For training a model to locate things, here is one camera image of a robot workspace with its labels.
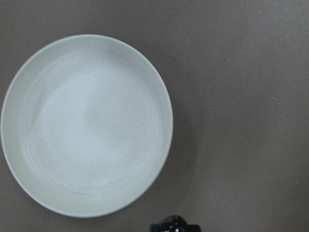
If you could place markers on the dark red cherries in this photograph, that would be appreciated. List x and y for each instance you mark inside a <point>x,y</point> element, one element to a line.
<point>174,223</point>

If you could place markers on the cream round plate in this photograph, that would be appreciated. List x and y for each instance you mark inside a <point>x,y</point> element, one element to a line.
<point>86,125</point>

